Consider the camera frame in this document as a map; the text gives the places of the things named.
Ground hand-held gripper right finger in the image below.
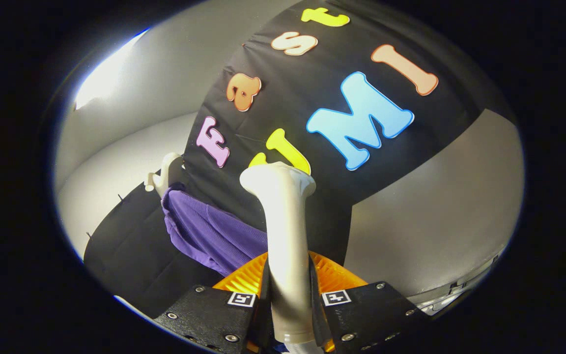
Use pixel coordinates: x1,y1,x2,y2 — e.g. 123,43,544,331
309,251,432,354

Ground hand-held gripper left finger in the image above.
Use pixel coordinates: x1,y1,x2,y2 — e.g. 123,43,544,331
153,252,270,354

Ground white garment steamer head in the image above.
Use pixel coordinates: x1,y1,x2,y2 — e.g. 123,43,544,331
239,162,317,345

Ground purple corduroy jacket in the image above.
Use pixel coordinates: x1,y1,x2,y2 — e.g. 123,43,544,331
161,183,270,277

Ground white clothes hanger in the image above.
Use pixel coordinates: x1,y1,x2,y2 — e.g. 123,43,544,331
144,152,185,198

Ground large round ceiling light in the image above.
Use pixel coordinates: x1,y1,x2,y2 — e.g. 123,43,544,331
74,29,151,111

